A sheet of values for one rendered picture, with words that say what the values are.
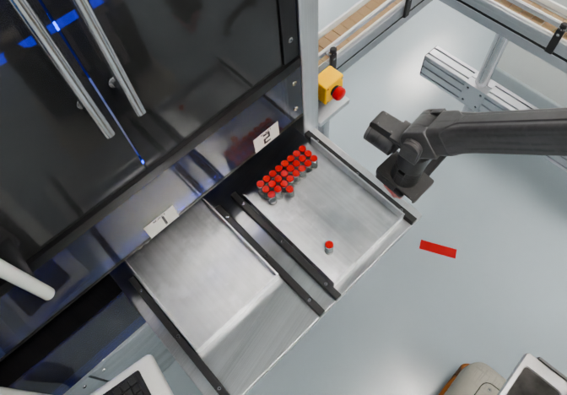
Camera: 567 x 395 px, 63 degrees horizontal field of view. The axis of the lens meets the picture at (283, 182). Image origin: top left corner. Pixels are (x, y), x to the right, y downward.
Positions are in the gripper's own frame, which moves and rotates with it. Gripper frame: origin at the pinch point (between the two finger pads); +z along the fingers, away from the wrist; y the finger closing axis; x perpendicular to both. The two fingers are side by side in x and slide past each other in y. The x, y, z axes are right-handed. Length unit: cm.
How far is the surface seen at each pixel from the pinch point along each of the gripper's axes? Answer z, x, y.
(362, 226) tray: 21.6, 3.1, 3.5
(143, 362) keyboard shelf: 30, 66, 19
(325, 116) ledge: 23.9, -16.3, 35.4
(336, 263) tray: 21.4, 15.3, 1.5
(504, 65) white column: 98, -143, 24
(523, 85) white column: 101, -142, 10
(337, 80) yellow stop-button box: 9.0, -19.1, 34.8
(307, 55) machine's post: -8.1, -8.8, 36.6
